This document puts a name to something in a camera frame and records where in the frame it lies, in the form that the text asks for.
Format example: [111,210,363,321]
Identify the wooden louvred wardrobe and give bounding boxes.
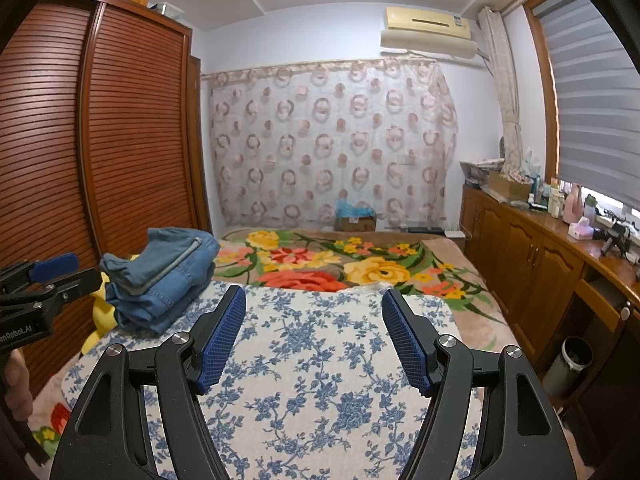
[0,0,213,376]

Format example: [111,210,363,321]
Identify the yellow plush toy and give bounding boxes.
[82,270,121,356]

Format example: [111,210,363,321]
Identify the cream wall air conditioner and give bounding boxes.
[380,6,478,58]

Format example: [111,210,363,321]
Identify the grey striped window blind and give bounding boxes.
[532,0,640,206]

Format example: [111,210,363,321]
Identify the long wooden cabinet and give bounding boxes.
[460,185,640,411]

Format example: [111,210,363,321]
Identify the stack of magazines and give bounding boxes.
[460,158,506,186]

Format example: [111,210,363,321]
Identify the beige tied curtain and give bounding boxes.
[477,6,526,176]

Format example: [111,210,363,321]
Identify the pink bottle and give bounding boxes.
[562,185,583,224]

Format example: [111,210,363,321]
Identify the folded blue jeans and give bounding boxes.
[105,255,217,337]

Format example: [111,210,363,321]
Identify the row of small bottles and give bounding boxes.
[530,175,566,218]

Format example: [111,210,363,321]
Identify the blue floral white sheet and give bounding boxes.
[62,280,488,480]

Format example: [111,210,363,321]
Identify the blue plastic bag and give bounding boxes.
[336,199,373,220]

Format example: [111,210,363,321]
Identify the small cardboard box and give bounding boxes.
[335,215,377,233]

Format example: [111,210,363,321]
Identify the black mini tripod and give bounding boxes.
[602,222,628,256]

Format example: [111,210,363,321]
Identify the grey trash bin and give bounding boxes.
[542,336,593,401]

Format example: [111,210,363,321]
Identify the teal blue short pants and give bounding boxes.
[99,227,221,291]

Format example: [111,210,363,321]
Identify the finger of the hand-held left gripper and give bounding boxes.
[0,254,80,286]
[30,267,101,311]

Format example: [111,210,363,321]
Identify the sheer curtain with circles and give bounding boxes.
[202,57,458,228]

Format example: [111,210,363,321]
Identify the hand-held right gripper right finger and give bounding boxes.
[381,287,576,480]

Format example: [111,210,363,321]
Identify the person's left hand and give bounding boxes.
[2,347,35,418]

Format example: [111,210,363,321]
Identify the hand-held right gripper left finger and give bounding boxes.
[50,284,247,480]

